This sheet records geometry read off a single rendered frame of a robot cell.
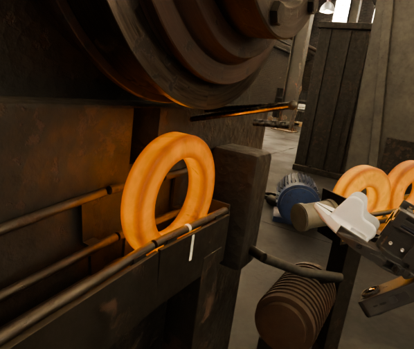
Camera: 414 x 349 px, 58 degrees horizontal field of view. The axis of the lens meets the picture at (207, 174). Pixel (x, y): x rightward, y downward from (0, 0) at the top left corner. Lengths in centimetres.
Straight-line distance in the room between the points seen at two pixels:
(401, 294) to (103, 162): 44
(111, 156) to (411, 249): 41
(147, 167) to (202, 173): 13
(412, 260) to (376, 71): 274
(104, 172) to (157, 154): 8
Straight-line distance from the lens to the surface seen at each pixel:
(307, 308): 79
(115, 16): 36
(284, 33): 48
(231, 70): 51
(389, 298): 59
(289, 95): 940
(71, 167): 47
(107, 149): 51
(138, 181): 46
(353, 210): 56
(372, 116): 320
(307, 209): 80
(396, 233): 55
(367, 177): 89
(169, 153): 48
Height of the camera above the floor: 92
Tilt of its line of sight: 14 degrees down
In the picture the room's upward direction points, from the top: 8 degrees clockwise
